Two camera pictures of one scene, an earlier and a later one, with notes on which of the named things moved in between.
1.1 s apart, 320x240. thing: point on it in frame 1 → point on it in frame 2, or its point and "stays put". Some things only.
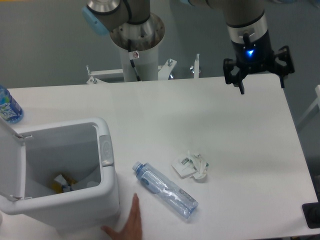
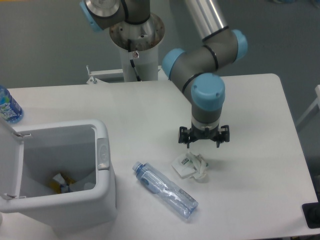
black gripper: [254, 53] → [206, 134]
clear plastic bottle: [183, 204] stays put
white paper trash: [192, 166] stays put
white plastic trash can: [62, 176] stays put
